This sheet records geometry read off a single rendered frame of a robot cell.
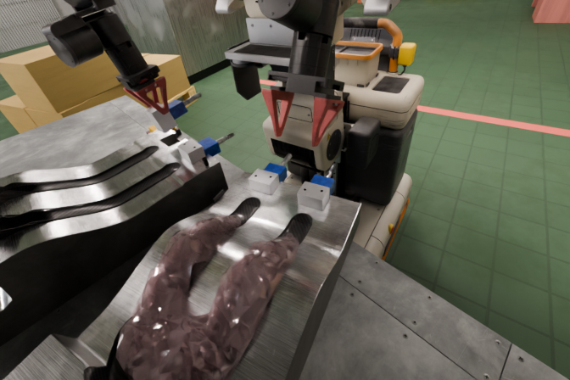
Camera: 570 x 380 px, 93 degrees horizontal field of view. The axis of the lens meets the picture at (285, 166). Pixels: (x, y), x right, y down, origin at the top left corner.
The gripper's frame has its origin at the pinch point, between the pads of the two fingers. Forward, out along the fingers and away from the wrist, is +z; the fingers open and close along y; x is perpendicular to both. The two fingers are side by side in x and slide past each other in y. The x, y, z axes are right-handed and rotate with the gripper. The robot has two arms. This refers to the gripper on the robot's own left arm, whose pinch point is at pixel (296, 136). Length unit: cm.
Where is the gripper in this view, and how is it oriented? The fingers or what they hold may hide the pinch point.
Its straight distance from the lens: 43.5
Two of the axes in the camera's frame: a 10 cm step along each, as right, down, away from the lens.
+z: -1.5, 9.5, 2.8
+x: 5.4, -1.6, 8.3
